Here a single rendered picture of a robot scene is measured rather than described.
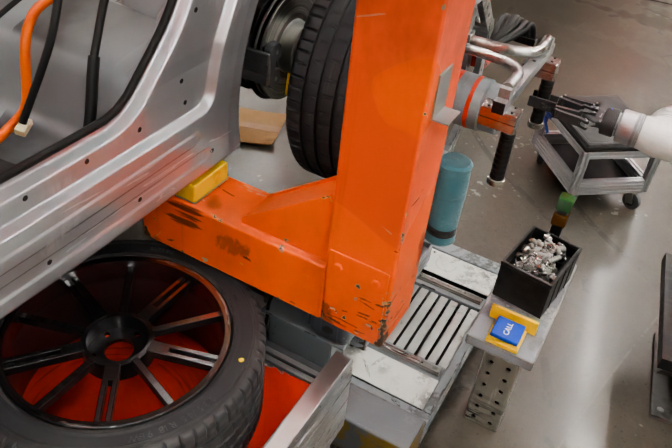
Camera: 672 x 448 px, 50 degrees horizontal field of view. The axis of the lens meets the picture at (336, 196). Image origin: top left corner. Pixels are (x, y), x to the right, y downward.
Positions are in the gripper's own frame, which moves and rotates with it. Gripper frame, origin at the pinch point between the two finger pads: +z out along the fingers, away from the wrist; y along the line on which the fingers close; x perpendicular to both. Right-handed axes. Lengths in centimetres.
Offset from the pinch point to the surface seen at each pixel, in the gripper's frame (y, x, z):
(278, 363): -76, -56, 34
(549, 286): -41, -27, -21
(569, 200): -16.2, -17.0, -16.5
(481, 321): -50, -38, -9
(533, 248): -29.5, -26.1, -13.0
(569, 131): 88, -52, 0
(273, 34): -30, 9, 69
